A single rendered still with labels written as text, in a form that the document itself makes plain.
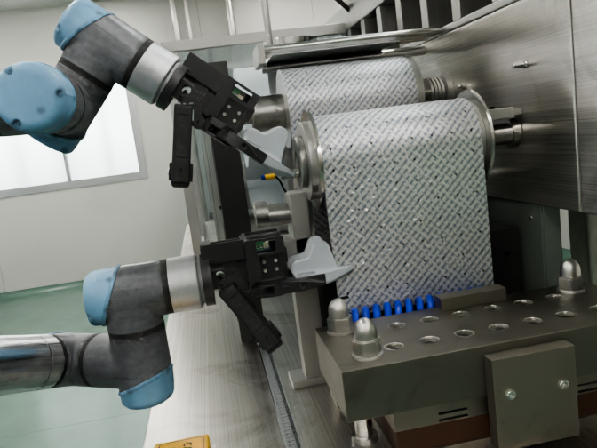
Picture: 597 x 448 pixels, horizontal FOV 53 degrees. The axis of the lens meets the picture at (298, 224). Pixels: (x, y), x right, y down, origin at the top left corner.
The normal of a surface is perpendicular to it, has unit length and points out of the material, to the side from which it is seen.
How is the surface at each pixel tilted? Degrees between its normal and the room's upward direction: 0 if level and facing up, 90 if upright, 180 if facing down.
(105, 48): 99
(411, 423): 90
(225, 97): 90
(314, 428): 0
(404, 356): 0
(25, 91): 90
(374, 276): 90
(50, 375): 114
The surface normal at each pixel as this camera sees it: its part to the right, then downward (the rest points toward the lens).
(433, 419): 0.15, 0.13
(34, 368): 0.91, 0.02
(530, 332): -0.13, -0.98
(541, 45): -0.98, 0.15
